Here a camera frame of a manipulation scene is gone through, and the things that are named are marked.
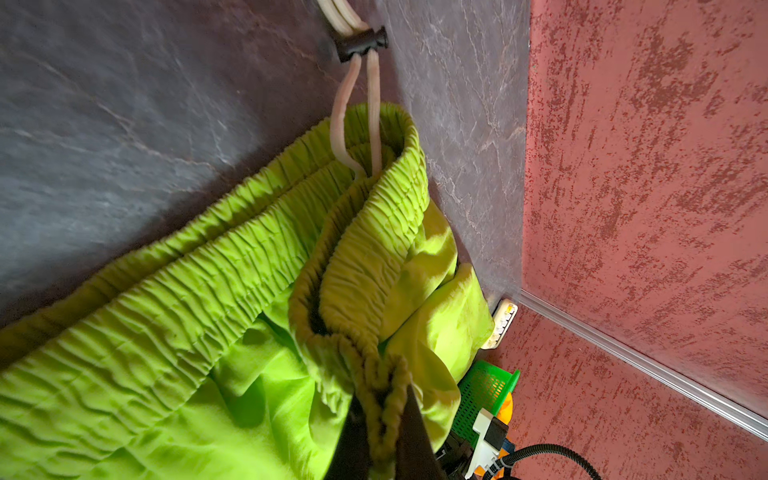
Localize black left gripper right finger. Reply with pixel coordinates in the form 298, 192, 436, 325
395, 386, 445, 480

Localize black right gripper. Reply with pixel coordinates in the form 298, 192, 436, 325
436, 431, 474, 480

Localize black corrugated cable conduit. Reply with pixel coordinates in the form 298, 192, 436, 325
491, 443, 603, 480

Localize right aluminium corner post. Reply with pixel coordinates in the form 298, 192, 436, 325
519, 290, 767, 441

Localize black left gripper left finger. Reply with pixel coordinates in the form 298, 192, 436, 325
324, 397, 372, 480

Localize cream desk calculator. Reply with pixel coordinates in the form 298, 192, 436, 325
481, 299, 518, 350

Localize orange shorts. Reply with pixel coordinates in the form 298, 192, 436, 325
474, 393, 514, 479

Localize lime green shorts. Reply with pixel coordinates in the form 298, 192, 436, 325
0, 0, 495, 480

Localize green plastic laundry basket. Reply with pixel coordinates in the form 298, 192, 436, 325
451, 360, 521, 447

